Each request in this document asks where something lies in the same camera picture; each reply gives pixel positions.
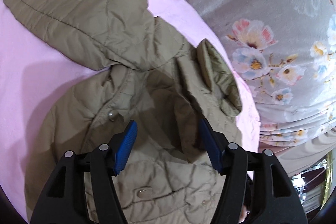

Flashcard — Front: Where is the person's right hand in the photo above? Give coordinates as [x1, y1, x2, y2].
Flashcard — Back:
[239, 205, 250, 223]

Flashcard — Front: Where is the grey floral duvet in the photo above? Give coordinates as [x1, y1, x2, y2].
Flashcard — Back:
[187, 0, 335, 147]

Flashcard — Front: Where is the cluttered shelf of goods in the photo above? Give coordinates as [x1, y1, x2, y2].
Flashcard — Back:
[290, 149, 335, 215]

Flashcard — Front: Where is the khaki quilted jacket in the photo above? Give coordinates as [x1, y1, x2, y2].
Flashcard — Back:
[4, 0, 242, 223]

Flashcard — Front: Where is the beige bed skirt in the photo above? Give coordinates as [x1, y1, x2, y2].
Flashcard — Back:
[259, 128, 336, 177]

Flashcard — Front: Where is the pink bed sheet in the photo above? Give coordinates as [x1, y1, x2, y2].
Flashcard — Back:
[1, 0, 260, 217]

